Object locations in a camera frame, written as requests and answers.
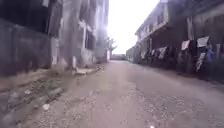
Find low distant building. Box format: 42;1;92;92
110;53;128;61

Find bare tree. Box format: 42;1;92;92
106;37;118;61

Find pale concrete slab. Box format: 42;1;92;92
75;65;104;76

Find brown dirt road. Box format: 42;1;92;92
13;59;224;128

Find long dark building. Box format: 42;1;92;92
125;0;224;83

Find small pale stone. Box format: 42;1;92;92
41;103;51;112

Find rubble strewn dirt verge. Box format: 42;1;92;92
0;63;106;128

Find grey concrete building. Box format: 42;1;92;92
0;0;110;77

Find row of hanging laundry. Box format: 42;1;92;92
139;35;216;72

